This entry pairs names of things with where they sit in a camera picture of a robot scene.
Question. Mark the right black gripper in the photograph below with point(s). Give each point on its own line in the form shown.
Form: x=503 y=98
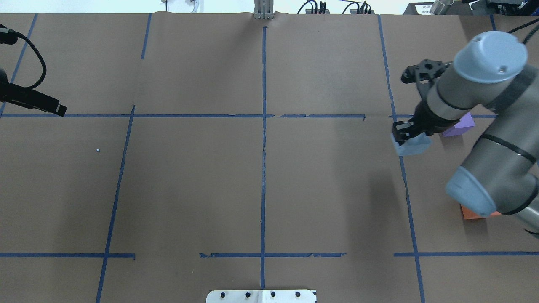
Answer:
x=425 y=121

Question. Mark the light blue foam block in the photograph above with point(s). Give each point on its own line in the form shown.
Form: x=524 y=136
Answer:
x=416 y=145

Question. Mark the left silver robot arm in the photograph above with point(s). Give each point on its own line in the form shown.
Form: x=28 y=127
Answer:
x=3 y=78

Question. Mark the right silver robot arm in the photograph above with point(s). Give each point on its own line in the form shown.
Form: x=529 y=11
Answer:
x=491 y=71

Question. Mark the purple block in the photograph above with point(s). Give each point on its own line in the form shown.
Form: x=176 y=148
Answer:
x=464 y=125

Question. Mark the orange block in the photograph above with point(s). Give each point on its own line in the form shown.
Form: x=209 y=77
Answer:
x=468 y=214

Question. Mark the silver metal cylinder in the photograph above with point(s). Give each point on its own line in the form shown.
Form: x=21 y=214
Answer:
x=441 y=7

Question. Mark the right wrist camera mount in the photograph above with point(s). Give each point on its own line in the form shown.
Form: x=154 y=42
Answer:
x=424 y=75

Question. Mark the aluminium frame post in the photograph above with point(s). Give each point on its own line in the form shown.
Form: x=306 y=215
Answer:
x=264 y=9

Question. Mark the white camera pole base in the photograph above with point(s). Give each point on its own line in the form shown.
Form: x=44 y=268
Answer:
x=262 y=296

